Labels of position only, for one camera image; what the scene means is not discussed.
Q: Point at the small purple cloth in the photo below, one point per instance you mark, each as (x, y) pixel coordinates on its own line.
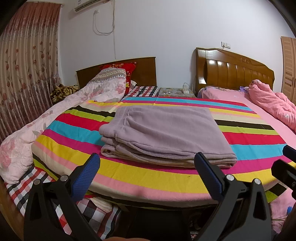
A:
(244, 88)

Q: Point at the red embroidered pillow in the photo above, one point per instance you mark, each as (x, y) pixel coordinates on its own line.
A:
(129, 74)

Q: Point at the floral covered nightstand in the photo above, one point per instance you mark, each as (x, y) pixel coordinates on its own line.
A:
(175, 92)

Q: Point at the light wooden wardrobe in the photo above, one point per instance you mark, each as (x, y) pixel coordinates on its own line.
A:
(289, 69)

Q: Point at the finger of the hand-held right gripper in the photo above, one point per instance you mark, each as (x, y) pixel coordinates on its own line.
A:
(284, 172)
(291, 154)

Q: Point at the dark wooden headboard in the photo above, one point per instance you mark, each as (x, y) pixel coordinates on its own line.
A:
(145, 71)

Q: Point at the colourful striped blanket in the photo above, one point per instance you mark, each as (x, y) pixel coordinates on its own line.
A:
(138, 178)

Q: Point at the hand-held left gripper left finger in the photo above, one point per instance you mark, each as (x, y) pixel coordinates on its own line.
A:
(85, 178)

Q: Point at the white wall socket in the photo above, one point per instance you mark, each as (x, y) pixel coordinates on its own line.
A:
(225, 45)

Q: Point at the lilac pants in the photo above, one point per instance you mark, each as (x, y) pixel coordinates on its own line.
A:
(166, 129)

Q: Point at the white power strip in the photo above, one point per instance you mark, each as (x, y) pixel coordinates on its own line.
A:
(185, 91)

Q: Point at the white air conditioner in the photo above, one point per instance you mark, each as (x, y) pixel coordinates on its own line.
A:
(90, 4)

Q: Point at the tiger print blanket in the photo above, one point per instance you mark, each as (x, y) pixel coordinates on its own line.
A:
(62, 92)

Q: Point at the pink bed sheet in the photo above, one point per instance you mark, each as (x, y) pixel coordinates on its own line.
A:
(231, 95)

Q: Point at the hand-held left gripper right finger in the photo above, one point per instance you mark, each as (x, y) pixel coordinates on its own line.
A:
(209, 178)

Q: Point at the floral pink curtain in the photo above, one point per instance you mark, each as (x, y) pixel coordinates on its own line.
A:
(27, 69)

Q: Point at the checked bed sheet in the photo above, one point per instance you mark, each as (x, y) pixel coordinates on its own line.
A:
(143, 90)

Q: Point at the pink floral quilt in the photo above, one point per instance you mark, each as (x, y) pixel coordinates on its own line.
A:
(23, 143)

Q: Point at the glossy light wooden headboard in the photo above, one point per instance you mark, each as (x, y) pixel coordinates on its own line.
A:
(231, 69)

